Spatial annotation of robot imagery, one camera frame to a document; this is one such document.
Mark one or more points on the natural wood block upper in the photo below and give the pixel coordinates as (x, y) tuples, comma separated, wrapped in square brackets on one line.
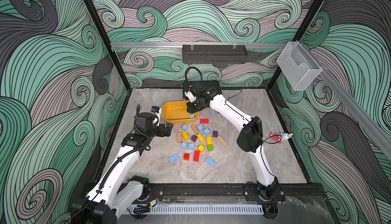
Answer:
[(194, 128)]

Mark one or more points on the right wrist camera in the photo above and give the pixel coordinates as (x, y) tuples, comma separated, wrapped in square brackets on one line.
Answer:
[(190, 96)]

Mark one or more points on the yellow long block right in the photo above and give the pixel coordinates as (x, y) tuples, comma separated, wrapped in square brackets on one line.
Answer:
[(209, 140)]

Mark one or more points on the black wall shelf tray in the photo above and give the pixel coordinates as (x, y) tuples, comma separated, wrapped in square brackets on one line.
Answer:
[(214, 54)]

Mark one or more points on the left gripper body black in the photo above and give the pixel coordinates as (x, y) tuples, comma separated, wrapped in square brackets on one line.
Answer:
[(159, 131)]

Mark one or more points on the natural wood block left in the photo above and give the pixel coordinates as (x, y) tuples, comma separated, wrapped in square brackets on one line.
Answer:
[(179, 137)]

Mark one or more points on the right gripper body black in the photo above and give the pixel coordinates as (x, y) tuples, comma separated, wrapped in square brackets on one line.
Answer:
[(194, 107)]

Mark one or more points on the aluminium rail right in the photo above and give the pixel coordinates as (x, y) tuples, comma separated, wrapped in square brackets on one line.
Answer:
[(337, 78)]

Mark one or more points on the purple cube centre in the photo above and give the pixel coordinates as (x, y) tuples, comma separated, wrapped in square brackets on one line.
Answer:
[(194, 138)]

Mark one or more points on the yellow cube lower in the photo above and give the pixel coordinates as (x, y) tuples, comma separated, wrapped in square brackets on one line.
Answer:
[(201, 148)]

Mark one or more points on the pink and white toy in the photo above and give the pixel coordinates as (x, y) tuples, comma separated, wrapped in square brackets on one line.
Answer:
[(278, 138)]

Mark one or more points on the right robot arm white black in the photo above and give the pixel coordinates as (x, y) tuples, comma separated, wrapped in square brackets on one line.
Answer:
[(250, 138)]

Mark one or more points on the natural wood block right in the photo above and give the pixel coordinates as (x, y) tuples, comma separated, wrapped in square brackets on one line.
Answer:
[(222, 141)]

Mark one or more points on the yellow block centre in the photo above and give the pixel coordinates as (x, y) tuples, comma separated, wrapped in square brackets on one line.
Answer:
[(200, 138)]

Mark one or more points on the yellow long block left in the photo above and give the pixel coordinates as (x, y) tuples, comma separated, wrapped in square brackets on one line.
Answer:
[(185, 136)]

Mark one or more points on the yellow long block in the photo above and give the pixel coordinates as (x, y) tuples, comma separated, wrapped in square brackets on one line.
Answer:
[(209, 140), (185, 136)]

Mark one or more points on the black ribbed case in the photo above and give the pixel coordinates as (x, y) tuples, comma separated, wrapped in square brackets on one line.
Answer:
[(203, 85)]

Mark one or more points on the red long block bottom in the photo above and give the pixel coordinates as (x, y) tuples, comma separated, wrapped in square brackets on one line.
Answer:
[(196, 156)]

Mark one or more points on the clear acrylic wall holder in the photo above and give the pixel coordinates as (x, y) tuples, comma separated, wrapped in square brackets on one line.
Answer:
[(298, 65)]

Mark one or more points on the yellow plastic bin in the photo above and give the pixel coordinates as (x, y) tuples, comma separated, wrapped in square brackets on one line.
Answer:
[(175, 112)]

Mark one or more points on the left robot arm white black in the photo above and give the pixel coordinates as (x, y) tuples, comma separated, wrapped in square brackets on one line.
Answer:
[(108, 200)]

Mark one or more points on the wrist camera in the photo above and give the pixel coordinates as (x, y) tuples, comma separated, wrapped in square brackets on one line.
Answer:
[(190, 96), (156, 113)]

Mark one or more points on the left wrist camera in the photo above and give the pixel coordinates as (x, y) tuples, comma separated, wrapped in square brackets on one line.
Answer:
[(156, 113)]

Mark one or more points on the red cube bottom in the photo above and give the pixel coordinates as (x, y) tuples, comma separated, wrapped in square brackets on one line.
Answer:
[(186, 156)]

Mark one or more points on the natural wood block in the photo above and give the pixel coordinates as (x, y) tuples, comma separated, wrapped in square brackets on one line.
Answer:
[(179, 137), (222, 141), (194, 128)]

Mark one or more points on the red flat block top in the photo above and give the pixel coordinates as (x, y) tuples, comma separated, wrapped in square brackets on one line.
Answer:
[(204, 121)]

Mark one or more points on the white slotted cable duct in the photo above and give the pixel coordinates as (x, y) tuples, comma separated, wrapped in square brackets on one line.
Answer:
[(219, 209)]

